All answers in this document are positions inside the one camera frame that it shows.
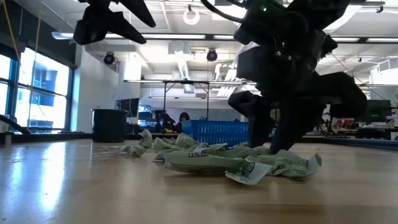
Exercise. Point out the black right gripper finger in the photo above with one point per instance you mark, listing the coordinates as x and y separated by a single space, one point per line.
259 118
295 121

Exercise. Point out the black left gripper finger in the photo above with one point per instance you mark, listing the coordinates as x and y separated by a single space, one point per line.
124 29
140 11

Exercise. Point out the blue plastic basket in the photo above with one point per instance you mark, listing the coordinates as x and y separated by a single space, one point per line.
214 132

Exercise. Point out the green bills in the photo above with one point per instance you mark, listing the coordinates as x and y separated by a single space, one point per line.
211 147

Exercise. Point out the black background robot arm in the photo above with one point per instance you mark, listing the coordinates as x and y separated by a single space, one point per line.
166 119

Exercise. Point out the cluttered background workbench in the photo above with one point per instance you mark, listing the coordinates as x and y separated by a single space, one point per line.
342 124

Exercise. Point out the person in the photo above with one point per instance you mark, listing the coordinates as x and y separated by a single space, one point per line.
184 118

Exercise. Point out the black monitor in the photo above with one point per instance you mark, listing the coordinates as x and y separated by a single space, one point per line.
129 107
379 110

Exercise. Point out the dark background desk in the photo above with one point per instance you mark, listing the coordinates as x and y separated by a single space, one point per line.
373 132

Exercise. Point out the blue storage shelf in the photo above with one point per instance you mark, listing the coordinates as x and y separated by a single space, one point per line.
146 116

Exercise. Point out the black cylindrical container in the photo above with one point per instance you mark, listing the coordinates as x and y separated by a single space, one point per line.
109 126

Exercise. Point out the blue-framed window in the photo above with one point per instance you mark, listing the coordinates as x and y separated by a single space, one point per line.
46 102

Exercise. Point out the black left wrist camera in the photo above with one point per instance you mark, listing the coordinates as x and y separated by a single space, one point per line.
87 32

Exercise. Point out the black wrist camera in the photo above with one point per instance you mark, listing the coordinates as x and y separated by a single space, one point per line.
87 32
255 63

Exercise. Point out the black ceiling camera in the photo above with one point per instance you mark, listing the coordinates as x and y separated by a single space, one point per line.
109 58
211 55

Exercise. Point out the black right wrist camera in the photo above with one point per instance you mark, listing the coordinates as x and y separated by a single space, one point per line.
255 63

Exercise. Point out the black ceiling light rail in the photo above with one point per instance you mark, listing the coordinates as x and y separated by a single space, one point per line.
186 36

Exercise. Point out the black background frame stand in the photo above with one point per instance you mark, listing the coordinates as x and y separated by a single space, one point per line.
186 82

